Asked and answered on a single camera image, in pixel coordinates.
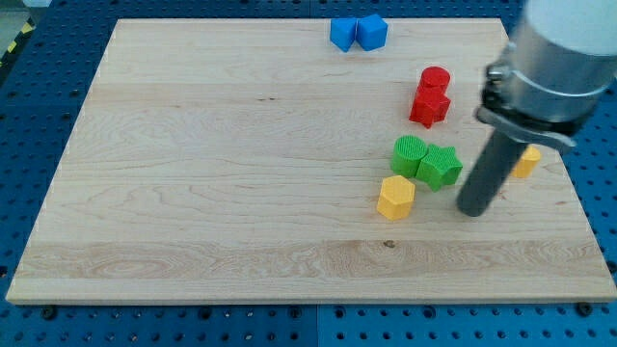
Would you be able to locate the red star block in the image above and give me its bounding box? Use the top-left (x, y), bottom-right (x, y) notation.
top-left (409, 89), bottom-right (451, 129)

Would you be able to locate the grey metal clamp bracket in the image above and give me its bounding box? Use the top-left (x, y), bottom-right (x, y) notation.
top-left (475, 42), bottom-right (577, 153)

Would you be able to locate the green star block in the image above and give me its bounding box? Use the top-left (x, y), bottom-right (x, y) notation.
top-left (416, 144), bottom-right (463, 192)

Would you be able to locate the blue block left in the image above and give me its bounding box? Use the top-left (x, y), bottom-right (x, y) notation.
top-left (330, 17), bottom-right (357, 52)

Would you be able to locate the blue cube block right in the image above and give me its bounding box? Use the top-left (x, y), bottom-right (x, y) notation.
top-left (356, 14), bottom-right (389, 51)

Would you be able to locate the yellow block behind rod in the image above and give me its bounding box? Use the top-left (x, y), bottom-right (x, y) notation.
top-left (511, 146), bottom-right (542, 178)

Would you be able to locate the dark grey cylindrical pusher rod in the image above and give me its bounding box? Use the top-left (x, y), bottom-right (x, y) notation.
top-left (456, 130), bottom-right (527, 217)

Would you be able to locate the red cylinder block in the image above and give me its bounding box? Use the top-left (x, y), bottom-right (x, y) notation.
top-left (418, 66), bottom-right (451, 93)

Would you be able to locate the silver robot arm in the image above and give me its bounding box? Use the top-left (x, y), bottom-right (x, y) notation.
top-left (457, 0), bottom-right (616, 217)

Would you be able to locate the green cylinder block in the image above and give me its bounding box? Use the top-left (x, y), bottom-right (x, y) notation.
top-left (390, 135), bottom-right (428, 178)

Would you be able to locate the yellow hexagon block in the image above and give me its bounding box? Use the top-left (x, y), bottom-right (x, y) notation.
top-left (376, 175), bottom-right (416, 221)

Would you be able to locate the wooden board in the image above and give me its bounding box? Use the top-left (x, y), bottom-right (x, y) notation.
top-left (7, 19), bottom-right (616, 306)

